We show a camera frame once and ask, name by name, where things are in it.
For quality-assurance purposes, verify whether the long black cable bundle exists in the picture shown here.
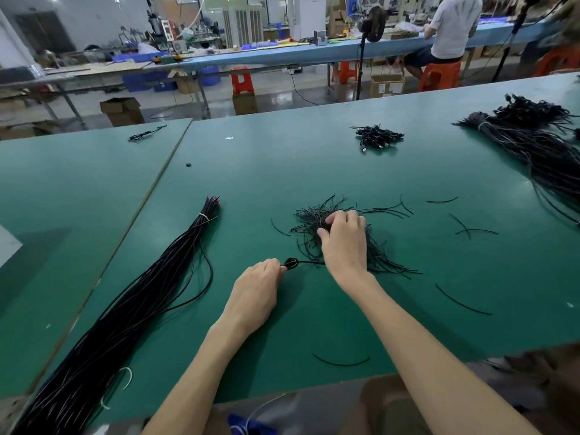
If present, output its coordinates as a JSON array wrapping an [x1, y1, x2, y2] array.
[[13, 196, 221, 435]]

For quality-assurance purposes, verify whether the person's right hand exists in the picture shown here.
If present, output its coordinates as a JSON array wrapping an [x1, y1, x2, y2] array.
[[315, 209, 375, 295]]

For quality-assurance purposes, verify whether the large white box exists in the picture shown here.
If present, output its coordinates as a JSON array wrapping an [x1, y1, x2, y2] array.
[[0, 224, 24, 270]]

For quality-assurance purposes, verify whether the orange plastic stool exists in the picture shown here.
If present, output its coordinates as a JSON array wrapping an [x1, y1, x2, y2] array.
[[337, 60, 359, 85], [419, 60, 463, 92], [535, 45, 580, 78]]

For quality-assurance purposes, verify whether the open cardboard box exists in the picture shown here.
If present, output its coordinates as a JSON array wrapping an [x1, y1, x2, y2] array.
[[98, 97, 143, 129]]

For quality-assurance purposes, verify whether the small cable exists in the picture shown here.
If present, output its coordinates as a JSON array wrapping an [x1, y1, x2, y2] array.
[[127, 124, 168, 143]]

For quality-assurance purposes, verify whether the large heap of black cables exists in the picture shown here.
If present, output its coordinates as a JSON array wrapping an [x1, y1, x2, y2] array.
[[456, 93, 580, 223]]

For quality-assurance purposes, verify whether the red plastic stool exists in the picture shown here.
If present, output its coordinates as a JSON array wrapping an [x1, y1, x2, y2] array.
[[230, 66, 256, 96]]

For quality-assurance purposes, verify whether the pile of black wire ties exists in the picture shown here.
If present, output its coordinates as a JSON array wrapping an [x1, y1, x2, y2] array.
[[290, 195, 422, 277]]

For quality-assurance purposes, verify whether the person's left forearm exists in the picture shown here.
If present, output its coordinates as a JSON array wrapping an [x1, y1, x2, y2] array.
[[142, 317, 259, 435]]

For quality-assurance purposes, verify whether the person's left hand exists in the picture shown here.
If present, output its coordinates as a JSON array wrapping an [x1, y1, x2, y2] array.
[[220, 258, 288, 339]]

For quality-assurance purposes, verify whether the person's right forearm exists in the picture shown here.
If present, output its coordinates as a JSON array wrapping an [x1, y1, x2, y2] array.
[[349, 271, 540, 435]]

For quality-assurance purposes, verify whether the black tripod stand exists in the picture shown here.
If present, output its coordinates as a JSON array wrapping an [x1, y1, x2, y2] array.
[[491, 0, 545, 84]]

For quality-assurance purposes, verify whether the small cardboard box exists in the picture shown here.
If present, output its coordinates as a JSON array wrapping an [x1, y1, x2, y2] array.
[[232, 91, 259, 116]]

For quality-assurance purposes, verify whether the small pile of knotted cables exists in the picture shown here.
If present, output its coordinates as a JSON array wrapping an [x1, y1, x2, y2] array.
[[352, 124, 406, 153]]

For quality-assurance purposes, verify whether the long blue workbench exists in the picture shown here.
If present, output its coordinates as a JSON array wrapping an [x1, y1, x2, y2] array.
[[136, 22, 563, 73]]

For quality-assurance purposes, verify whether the white wire loop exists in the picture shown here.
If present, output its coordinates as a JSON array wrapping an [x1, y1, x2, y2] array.
[[100, 366, 134, 411]]

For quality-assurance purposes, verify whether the blue plastic item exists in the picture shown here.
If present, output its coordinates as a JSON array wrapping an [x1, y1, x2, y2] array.
[[227, 412, 282, 435]]

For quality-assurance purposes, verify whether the black fan on stand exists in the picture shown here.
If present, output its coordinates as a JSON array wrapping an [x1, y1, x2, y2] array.
[[353, 4, 391, 100]]

